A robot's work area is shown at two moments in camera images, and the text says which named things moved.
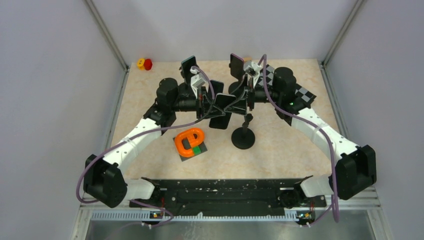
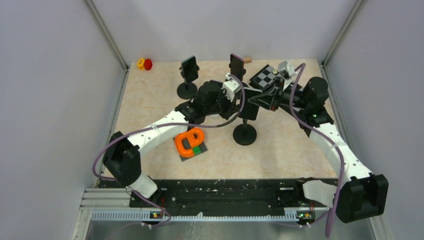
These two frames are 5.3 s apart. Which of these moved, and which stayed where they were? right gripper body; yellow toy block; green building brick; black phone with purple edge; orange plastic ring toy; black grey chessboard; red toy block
Moved: right gripper body
Stayed: black grey chessboard; red toy block; yellow toy block; green building brick; orange plastic ring toy; black phone with purple edge
